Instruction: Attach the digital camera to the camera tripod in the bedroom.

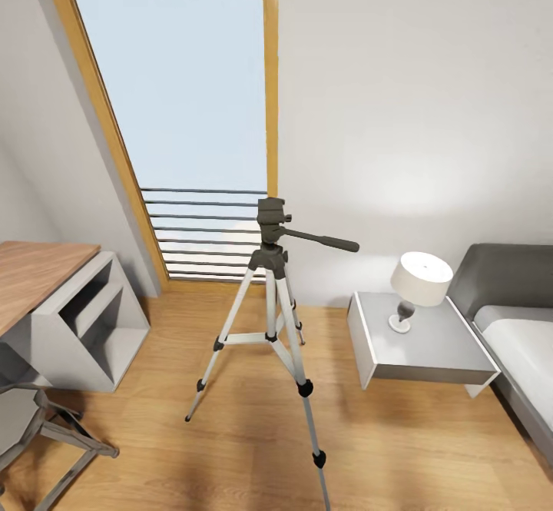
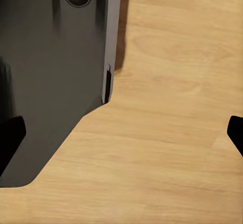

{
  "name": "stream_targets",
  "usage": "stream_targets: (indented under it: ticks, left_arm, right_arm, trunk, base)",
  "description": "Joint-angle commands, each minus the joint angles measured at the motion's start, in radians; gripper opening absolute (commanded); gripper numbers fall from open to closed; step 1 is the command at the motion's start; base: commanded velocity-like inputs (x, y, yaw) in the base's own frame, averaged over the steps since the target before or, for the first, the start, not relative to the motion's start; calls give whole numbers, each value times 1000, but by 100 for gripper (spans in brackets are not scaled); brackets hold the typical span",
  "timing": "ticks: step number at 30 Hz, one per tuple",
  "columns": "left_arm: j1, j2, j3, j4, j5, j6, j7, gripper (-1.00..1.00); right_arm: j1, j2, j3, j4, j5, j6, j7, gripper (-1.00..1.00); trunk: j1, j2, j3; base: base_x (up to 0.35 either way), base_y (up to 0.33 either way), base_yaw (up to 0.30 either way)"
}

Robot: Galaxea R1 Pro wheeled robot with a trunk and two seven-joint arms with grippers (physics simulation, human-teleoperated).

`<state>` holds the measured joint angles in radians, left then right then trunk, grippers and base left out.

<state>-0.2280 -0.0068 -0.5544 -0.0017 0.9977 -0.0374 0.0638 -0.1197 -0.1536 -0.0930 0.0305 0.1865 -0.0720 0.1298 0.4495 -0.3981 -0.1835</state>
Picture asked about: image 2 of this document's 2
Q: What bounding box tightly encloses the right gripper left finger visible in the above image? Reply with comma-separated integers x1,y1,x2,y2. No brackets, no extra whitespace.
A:
0,116,26,176

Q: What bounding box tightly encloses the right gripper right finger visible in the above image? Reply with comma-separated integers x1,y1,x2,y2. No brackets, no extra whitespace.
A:
227,116,243,156

